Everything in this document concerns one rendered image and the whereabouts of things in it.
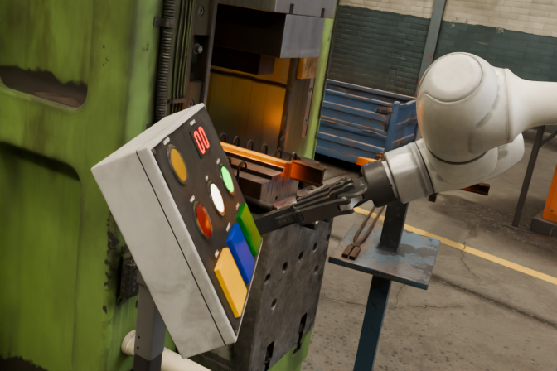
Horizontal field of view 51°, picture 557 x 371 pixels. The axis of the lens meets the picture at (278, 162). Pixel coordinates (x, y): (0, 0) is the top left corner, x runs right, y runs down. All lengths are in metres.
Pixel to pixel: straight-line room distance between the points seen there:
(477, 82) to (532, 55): 8.16
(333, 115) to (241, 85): 3.56
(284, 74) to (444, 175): 0.86
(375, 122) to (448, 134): 4.35
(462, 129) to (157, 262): 0.43
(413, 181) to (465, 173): 0.08
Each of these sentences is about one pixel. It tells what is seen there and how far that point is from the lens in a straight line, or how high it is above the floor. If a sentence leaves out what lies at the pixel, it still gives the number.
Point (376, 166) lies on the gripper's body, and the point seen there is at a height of 1.16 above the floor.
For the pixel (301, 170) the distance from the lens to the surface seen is 1.44.
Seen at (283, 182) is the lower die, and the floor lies 0.96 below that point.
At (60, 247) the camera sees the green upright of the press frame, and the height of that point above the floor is 0.78.
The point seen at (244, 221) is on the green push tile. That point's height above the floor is 1.03.
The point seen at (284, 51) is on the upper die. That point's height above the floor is 1.28.
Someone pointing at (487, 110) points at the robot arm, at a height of 1.29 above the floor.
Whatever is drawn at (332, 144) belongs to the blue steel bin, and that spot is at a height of 0.22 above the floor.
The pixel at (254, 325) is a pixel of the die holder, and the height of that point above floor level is 0.65.
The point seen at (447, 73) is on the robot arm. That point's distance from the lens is 0.79.
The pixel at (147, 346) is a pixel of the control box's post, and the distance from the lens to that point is 1.02.
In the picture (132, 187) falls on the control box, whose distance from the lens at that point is 0.74.
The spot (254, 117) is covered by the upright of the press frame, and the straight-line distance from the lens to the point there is 1.76.
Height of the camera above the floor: 1.39
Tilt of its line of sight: 15 degrees down
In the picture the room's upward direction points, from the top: 9 degrees clockwise
